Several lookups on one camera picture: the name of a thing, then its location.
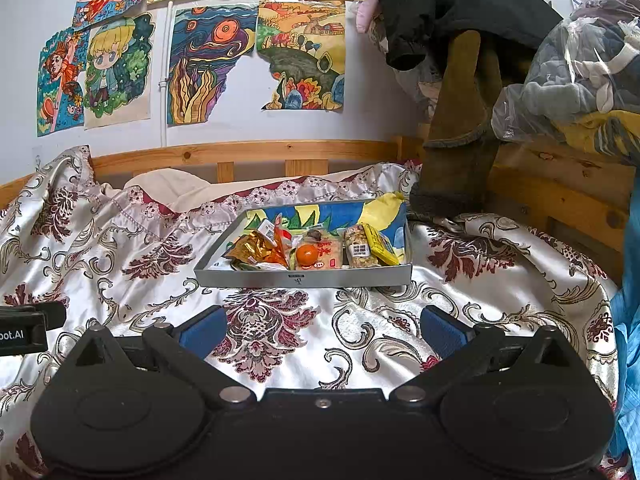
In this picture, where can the clear plastic bag of clothes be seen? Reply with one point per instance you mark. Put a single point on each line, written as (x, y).
(565, 70)

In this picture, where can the wooden bed frame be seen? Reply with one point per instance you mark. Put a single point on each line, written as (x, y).
(250, 152)

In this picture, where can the floral satin bedspread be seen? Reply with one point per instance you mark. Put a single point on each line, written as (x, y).
(125, 270)

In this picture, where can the brown hanging garment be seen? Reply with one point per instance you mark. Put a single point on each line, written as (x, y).
(460, 135)

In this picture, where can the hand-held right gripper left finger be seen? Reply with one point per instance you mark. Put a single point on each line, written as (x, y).
(202, 334)

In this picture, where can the grey cardboard box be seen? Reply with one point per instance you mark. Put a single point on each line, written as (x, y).
(350, 276)

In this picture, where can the orange-haired girl wall drawing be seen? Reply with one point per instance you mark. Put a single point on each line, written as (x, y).
(60, 85)

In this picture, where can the pile of clothes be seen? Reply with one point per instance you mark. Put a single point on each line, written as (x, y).
(420, 90)

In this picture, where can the gold snack packet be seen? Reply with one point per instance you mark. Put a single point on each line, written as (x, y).
(247, 250)

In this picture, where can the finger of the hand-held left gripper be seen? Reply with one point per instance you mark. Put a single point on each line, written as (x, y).
(35, 316)

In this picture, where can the swirly sky wall drawing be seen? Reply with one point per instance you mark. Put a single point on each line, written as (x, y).
(210, 60)

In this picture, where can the white wall pipe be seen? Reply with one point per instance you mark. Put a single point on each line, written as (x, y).
(166, 110)

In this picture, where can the blue cloth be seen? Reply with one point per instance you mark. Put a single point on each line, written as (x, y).
(629, 360)

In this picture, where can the dinosaur drawing paper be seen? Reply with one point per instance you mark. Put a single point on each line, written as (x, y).
(330, 215)

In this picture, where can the small round orange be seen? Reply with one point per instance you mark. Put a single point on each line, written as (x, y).
(307, 256)

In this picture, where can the orange snack packet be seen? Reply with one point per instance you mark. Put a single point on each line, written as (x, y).
(282, 237)

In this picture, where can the small dark snack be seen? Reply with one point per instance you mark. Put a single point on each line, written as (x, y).
(314, 235)

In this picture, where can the clear rice cracker packet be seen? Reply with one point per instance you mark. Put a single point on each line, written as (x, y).
(327, 255)

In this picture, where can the clear nut bar packet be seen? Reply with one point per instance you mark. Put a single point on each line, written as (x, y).
(357, 250)

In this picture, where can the yellow snack packet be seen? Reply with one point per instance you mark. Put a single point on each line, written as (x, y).
(382, 245)

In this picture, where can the cream pillow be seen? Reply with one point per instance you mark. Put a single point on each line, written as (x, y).
(165, 190)

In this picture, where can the blond child wall drawing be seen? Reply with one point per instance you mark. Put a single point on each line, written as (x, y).
(115, 70)

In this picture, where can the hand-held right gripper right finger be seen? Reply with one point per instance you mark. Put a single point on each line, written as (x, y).
(442, 334)

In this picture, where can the hillside landscape wall drawing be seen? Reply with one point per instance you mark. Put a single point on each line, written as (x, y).
(300, 40)

